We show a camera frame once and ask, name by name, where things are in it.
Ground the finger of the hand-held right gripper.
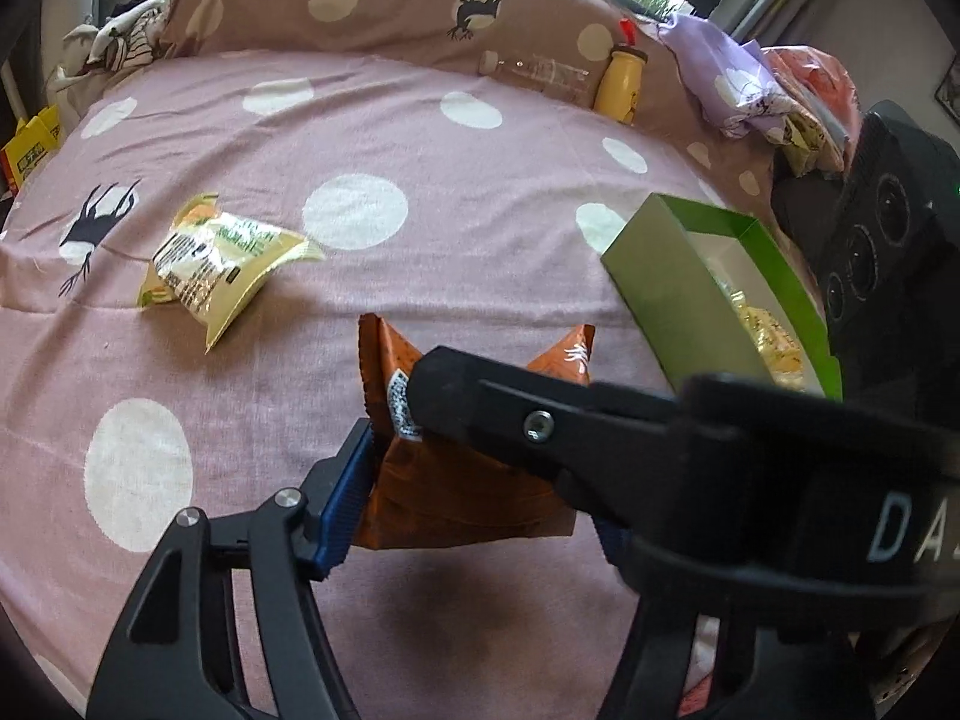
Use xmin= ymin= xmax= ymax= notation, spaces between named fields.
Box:
xmin=407 ymin=345 xmax=698 ymax=533

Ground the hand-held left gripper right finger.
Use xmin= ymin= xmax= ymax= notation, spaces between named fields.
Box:
xmin=596 ymin=521 xmax=725 ymax=720

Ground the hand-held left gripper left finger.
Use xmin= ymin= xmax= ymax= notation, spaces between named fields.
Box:
xmin=86 ymin=420 xmax=376 ymax=720

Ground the orange brown snack packet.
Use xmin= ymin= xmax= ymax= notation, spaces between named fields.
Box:
xmin=352 ymin=311 xmax=597 ymax=550

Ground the clear cracker packet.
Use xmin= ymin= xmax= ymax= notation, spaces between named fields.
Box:
xmin=712 ymin=270 xmax=815 ymax=391

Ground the green white cardboard box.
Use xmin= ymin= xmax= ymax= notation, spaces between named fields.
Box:
xmin=600 ymin=193 xmax=845 ymax=400

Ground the yellow green snack packet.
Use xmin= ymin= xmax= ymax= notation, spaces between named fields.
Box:
xmin=136 ymin=193 xmax=327 ymax=353

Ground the pink polka dot bed sheet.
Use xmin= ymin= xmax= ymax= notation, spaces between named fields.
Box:
xmin=0 ymin=49 xmax=826 ymax=720

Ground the clear plastic bottle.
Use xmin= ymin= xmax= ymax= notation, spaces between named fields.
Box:
xmin=478 ymin=49 xmax=593 ymax=98

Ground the yellow bottle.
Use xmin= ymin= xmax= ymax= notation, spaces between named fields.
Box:
xmin=592 ymin=17 xmax=650 ymax=125

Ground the purple polka dot cloth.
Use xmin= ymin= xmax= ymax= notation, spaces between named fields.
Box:
xmin=660 ymin=11 xmax=807 ymax=140

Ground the orange plastic bag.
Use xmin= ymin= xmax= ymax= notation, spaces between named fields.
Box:
xmin=761 ymin=45 xmax=860 ymax=173

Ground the yellow box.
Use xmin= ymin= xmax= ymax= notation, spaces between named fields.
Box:
xmin=0 ymin=105 xmax=65 ymax=196

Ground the white striped cloth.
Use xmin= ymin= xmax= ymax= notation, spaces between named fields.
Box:
xmin=64 ymin=0 xmax=177 ymax=76

